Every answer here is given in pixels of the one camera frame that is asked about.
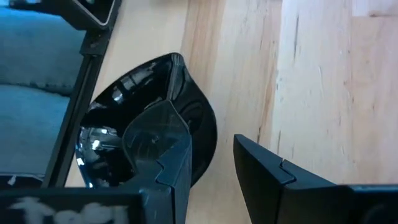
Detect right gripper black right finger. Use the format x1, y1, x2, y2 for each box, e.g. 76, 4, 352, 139
233, 134, 398, 224

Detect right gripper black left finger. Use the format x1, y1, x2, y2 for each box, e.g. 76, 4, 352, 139
0, 99, 193, 224

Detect black leaf-shaped plate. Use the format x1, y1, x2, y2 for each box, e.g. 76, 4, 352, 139
75, 52, 218, 189

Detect black metal rig frame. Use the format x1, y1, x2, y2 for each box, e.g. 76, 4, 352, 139
0, 27, 114, 189

